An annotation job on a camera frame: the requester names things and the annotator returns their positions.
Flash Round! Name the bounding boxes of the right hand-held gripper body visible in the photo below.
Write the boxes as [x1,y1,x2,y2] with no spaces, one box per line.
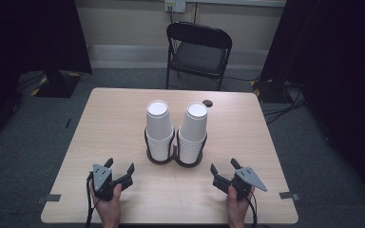
[231,166,268,201]

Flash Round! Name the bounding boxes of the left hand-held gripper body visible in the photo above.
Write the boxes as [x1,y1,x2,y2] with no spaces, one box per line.
[89,162,128,201]

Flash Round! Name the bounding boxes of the person's right hand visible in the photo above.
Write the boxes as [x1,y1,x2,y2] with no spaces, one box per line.
[225,184,257,228]

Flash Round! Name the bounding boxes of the person's left hand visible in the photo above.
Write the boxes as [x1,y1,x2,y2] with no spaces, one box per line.
[88,181,124,228]

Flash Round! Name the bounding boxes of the black double cup holder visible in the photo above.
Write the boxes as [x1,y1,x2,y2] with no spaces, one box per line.
[144,125,209,168]

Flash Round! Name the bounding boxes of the grey tape strip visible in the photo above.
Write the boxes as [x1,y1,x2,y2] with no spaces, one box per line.
[35,193,62,204]
[279,191,301,201]

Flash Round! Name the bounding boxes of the stack of white paper cups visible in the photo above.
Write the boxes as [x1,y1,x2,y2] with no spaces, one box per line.
[177,101,209,165]
[144,99,176,162]

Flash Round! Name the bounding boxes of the black stand base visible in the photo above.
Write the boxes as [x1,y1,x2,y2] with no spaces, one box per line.
[249,77,287,105]
[30,69,84,99]

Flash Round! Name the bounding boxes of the black folding chair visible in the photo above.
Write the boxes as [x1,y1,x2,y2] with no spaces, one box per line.
[164,20,234,92]

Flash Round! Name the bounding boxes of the black curtain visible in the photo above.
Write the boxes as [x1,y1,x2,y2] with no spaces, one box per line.
[0,0,93,153]
[259,0,365,205]

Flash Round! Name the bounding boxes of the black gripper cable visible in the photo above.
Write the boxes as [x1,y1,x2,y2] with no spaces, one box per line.
[85,172,100,228]
[247,187,259,228]

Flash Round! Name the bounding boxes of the black floor cables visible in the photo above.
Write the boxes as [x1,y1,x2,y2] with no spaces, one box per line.
[261,81,309,125]

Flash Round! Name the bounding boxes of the white wall socket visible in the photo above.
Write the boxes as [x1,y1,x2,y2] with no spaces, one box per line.
[163,0,187,14]

